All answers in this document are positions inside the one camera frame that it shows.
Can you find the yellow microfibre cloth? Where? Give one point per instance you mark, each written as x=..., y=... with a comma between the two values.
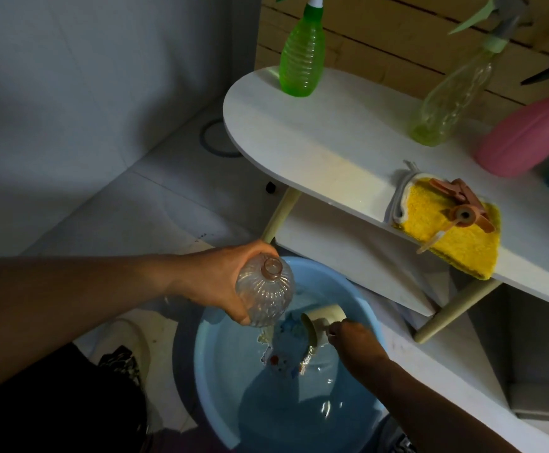
x=468, y=245

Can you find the person's right hand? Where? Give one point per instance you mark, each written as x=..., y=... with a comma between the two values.
x=357, y=346

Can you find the green spray bottle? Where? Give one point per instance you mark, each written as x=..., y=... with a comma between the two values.
x=302, y=56

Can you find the pink spray nozzle head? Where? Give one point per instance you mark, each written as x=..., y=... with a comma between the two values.
x=465, y=213

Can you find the person's left forearm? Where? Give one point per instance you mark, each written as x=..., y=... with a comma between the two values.
x=66, y=306

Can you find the pink spray bottle black trigger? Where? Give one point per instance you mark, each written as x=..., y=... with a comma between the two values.
x=519, y=136

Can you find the cream plastic cup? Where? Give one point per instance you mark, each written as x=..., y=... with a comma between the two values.
x=321, y=323

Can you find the clear yellowish spray bottle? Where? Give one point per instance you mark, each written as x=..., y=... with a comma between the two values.
x=449, y=103

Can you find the white two-tier side table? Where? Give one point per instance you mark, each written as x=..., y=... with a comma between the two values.
x=340, y=150

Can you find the person's right forearm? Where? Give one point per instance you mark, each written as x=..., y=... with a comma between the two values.
x=425, y=410

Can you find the person's right fingers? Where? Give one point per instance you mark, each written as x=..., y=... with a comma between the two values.
x=335, y=333

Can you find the person's left thumb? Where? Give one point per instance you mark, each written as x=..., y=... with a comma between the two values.
x=234, y=310

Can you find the white grey folded cloth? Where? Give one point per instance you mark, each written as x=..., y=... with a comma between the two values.
x=397, y=202

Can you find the light blue plastic basin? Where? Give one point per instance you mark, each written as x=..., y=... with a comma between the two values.
x=274, y=400

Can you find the clear ribbed plastic bottle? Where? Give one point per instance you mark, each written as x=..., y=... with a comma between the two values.
x=267, y=292

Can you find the small black floor object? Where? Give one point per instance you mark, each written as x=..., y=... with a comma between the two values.
x=270, y=187

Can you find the person's black trousers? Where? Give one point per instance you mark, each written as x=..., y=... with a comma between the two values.
x=57, y=415

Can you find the person's left hand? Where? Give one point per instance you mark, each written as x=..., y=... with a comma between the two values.
x=203, y=278

